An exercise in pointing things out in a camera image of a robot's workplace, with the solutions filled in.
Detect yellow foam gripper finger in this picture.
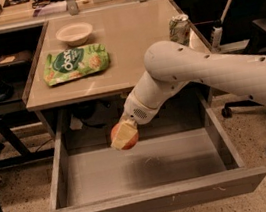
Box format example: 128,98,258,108
106,117,142,151

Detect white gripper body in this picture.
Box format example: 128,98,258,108
121,93,157,125

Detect red apple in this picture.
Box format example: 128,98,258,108
108,120,142,153

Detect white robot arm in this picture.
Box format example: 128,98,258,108
111,41,266,150

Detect open grey drawer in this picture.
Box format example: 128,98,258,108
49,88,266,212

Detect grey counter cabinet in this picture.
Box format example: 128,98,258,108
10,0,233,143

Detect green chip bag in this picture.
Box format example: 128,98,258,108
43,43,110,86

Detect white paper bowl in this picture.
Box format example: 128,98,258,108
55,22,93,47

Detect black box on shelf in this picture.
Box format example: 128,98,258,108
0,50,33,75

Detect black stand frame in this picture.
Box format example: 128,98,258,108
0,120,54,169

